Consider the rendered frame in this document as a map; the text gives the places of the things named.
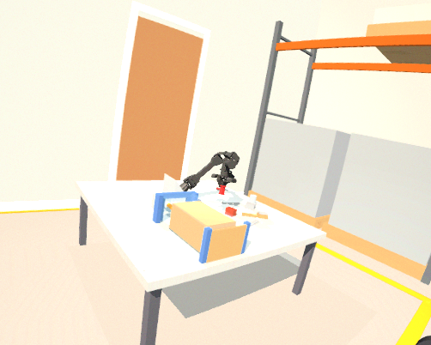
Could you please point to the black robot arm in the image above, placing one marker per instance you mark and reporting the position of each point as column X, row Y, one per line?
column 230, row 161

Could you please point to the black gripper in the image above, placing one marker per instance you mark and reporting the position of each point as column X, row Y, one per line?
column 223, row 178

